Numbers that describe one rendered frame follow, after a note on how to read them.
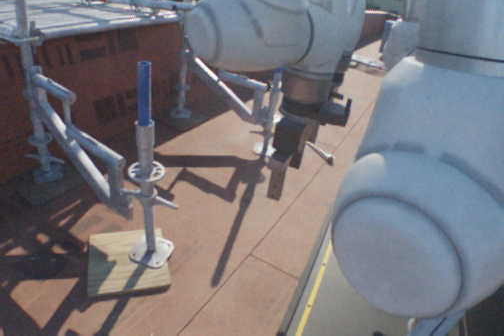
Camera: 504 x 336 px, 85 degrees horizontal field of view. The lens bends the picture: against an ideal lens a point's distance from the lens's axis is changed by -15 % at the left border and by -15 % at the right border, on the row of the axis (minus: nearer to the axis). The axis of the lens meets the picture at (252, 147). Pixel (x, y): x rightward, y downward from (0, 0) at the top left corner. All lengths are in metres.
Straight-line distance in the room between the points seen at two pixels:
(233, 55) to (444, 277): 0.31
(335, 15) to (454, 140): 0.34
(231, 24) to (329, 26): 0.18
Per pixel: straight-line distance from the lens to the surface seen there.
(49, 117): 1.55
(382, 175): 0.23
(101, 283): 1.30
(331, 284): 0.96
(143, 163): 1.07
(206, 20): 0.39
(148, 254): 1.35
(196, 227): 1.49
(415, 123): 0.24
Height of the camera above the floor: 1.04
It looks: 29 degrees down
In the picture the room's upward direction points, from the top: 9 degrees clockwise
